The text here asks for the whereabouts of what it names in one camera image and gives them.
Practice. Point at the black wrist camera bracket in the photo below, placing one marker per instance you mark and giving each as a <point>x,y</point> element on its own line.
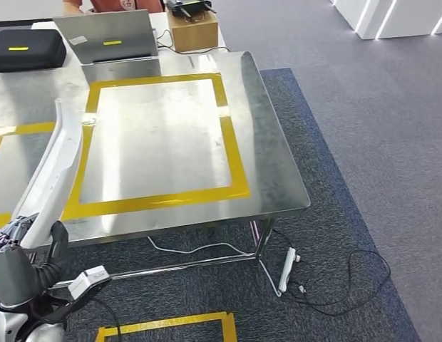
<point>64,307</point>

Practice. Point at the black device with antennas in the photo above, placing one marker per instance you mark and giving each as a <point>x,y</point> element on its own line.
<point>188,7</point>

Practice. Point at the grey laptop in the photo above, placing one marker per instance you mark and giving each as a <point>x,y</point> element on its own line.
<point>107,37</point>

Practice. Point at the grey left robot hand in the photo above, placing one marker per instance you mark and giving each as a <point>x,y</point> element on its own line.
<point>14,278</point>

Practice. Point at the white power strip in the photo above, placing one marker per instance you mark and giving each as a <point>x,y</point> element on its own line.
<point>287,269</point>

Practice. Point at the dark blue floor mat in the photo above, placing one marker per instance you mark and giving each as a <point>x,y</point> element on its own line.
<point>331,236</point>

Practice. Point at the stainless steel workbench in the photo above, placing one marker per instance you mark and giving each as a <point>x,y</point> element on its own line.
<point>271,156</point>

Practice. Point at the brown cardboard box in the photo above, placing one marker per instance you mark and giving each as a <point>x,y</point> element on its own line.
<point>194,35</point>

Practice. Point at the white lit partition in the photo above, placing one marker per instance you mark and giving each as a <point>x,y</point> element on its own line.
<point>403,19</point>

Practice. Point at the small white plug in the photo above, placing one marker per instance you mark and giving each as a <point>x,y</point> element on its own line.
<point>302,289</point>

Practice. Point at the black zip case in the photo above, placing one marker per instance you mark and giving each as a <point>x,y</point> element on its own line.
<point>28,52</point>

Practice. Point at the yellow floor tape square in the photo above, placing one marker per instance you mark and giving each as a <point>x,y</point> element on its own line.
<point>164,323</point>

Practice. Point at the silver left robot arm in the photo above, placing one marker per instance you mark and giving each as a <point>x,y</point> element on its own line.
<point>7,325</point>

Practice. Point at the white desk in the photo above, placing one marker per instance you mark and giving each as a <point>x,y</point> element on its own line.
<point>163,21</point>

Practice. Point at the person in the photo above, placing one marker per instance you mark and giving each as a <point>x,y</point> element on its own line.
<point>117,4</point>

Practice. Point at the white curved plastic part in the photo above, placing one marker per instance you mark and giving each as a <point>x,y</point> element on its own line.
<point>53,179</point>

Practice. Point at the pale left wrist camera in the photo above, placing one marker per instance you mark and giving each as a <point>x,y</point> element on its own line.
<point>87,282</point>

